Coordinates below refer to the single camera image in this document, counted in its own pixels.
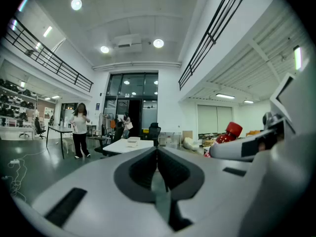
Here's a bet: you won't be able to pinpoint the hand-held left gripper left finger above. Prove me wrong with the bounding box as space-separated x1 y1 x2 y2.
13 147 174 237

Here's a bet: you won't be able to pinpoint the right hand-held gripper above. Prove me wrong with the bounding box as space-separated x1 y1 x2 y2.
209 72 316 237

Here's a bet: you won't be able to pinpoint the grey lidded box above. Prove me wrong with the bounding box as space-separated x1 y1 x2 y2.
126 136 141 148

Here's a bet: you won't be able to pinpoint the red-capped dark bottle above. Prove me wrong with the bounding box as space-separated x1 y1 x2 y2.
203 121 243 158

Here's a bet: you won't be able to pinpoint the white ceiling air conditioner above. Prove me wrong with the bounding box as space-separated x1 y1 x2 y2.
113 33 143 53

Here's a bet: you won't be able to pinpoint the glass entrance door black frame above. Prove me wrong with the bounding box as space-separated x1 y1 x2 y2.
103 72 159 138

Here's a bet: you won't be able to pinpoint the grey table black legs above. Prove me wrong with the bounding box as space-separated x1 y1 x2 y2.
46 125 75 159

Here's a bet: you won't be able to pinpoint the black balcony railing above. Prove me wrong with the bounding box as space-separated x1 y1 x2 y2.
3 16 94 93
178 0 252 91

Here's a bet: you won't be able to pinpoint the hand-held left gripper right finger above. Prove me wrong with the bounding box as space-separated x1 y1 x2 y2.
157 147 253 237

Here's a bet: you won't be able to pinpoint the window with white roller blinds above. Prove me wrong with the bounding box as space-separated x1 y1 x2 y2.
197 104 233 134

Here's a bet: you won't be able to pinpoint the white cable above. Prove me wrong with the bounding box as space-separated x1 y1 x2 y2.
2 147 47 202

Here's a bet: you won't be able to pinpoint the small white stool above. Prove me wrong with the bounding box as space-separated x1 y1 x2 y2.
61 138 75 154

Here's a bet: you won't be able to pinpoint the white sack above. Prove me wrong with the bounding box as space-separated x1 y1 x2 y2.
184 137 199 151

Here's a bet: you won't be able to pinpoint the white shelf of black helmets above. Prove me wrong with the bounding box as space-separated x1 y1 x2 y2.
0 78 37 140

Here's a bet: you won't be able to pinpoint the black office chair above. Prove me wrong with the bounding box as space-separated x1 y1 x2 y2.
94 121 125 157
34 117 47 140
148 122 161 147

